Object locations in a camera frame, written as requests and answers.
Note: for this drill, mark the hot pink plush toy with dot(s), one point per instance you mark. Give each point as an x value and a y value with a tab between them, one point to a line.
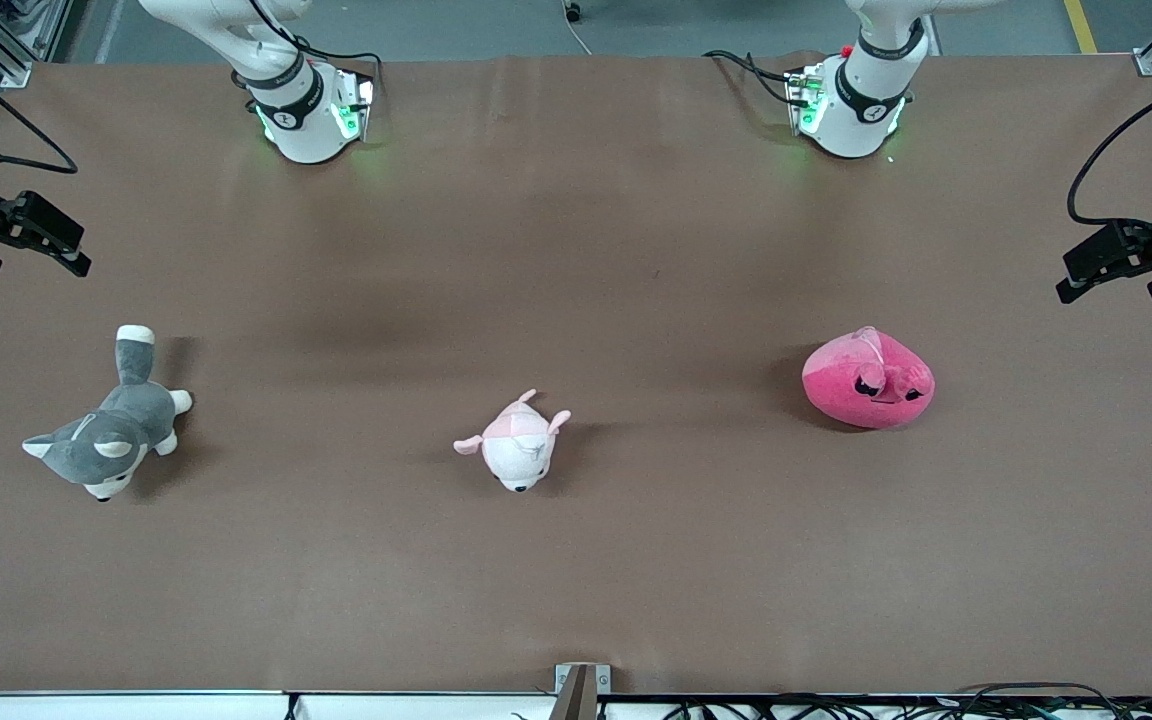
836	385

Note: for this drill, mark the grey white husky plush toy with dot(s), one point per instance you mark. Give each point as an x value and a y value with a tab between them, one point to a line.
111	440

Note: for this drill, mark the pale pink white plush toy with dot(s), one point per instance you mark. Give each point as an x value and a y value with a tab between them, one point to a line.
521	455

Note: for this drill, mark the brown table cover sheet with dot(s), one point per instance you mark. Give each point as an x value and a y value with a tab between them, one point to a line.
636	560

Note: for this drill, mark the white table edge rail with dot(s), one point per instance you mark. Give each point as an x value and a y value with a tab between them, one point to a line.
136	706

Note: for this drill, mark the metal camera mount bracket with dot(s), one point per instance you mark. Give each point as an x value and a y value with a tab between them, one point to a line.
576	690

